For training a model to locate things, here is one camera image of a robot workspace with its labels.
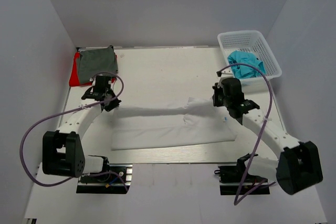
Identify white plastic basket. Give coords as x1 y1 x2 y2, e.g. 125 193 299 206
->
217 30 282 92

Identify white t shirt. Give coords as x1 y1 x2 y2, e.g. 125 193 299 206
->
111 98 236 150

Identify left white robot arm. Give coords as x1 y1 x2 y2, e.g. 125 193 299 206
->
42 76 121 182

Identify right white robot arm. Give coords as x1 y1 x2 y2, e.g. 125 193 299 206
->
213 77 323 195

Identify blue t shirt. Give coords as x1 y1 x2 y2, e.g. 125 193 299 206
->
227 50 266 79

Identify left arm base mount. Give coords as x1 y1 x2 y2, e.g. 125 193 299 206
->
76 164 133 195

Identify folded red t shirt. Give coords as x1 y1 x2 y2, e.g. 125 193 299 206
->
69 52 117 88

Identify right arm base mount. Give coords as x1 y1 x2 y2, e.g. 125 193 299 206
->
214 153 270 196

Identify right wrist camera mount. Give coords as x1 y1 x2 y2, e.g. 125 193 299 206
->
216 70 234 83

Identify folded grey t shirt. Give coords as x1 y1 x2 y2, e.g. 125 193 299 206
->
76 46 118 85

